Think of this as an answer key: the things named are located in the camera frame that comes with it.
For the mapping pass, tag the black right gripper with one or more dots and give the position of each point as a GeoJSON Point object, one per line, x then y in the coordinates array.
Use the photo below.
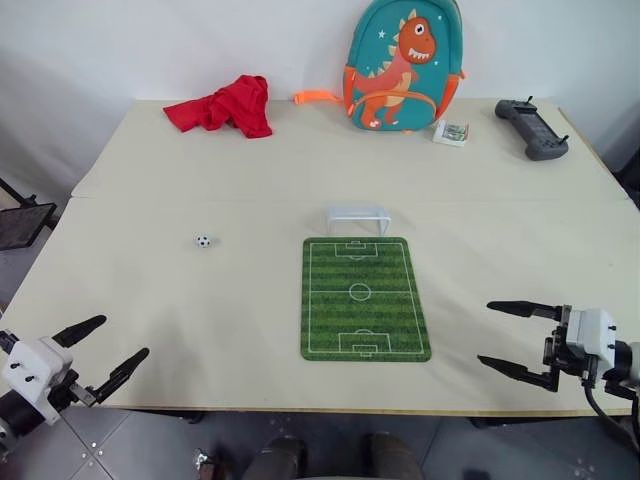
{"type": "Point", "coordinates": [575, 362]}

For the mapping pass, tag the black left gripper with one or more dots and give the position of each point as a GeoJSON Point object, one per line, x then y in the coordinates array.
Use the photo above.
{"type": "Point", "coordinates": [84, 392]}

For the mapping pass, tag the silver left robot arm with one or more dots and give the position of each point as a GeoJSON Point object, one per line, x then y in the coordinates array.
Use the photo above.
{"type": "Point", "coordinates": [17, 412]}

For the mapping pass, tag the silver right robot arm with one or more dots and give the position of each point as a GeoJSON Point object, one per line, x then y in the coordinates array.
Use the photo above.
{"type": "Point", "coordinates": [625, 365]}

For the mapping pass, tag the tiny soccer ball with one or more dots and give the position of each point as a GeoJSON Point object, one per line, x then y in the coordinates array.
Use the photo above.
{"type": "Point", "coordinates": [202, 241]}

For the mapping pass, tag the green soccer field mat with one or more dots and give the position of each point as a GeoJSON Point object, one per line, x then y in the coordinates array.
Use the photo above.
{"type": "Point", "coordinates": [365, 300]}

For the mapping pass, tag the black metal stand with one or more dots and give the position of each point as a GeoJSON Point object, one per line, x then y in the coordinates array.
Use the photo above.
{"type": "Point", "coordinates": [22, 225]}

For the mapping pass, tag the white miniature goal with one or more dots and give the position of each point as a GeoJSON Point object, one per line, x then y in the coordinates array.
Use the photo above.
{"type": "Point", "coordinates": [357, 216]}

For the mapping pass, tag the grey remote controller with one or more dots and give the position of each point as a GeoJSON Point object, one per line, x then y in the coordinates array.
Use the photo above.
{"type": "Point", "coordinates": [532, 127]}

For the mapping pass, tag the small white box green items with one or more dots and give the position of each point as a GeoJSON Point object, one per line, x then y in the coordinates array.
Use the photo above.
{"type": "Point", "coordinates": [451, 133]}

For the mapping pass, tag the red crumpled cloth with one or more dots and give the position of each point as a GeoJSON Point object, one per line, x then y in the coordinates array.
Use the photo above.
{"type": "Point", "coordinates": [225, 107]}

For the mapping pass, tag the teal dinosaur backpack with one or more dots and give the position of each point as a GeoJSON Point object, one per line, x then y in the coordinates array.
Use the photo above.
{"type": "Point", "coordinates": [400, 65]}

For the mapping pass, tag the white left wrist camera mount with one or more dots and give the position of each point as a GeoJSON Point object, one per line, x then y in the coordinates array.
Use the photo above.
{"type": "Point", "coordinates": [35, 372]}

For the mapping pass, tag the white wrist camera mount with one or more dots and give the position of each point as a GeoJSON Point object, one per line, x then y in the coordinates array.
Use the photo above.
{"type": "Point", "coordinates": [35, 372]}
{"type": "Point", "coordinates": [592, 334]}

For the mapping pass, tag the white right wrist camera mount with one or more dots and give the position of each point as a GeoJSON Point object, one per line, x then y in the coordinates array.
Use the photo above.
{"type": "Point", "coordinates": [592, 334]}

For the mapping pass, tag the small silver metal bracket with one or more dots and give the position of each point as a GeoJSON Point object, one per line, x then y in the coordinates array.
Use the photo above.
{"type": "Point", "coordinates": [204, 460]}

